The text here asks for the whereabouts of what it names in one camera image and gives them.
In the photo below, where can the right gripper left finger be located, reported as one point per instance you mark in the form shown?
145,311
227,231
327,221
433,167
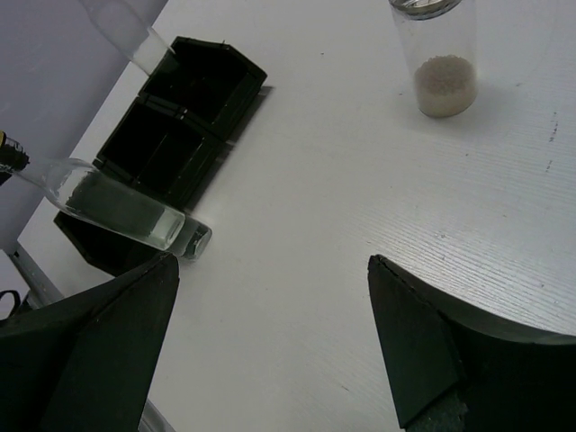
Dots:
86,363

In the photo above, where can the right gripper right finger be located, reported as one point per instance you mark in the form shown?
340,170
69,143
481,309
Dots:
453,366

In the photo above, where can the square glass oil bottle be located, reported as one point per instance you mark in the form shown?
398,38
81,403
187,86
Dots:
82,191

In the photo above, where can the black divided organizer tray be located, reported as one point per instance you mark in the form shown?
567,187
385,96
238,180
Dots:
167,143

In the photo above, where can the tall clear jar with grains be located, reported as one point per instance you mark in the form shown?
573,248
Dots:
438,39

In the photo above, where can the round glass bottle gold spout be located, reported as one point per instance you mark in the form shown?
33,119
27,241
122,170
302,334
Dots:
122,26

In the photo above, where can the aluminium table frame rail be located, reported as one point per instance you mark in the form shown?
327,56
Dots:
19,272

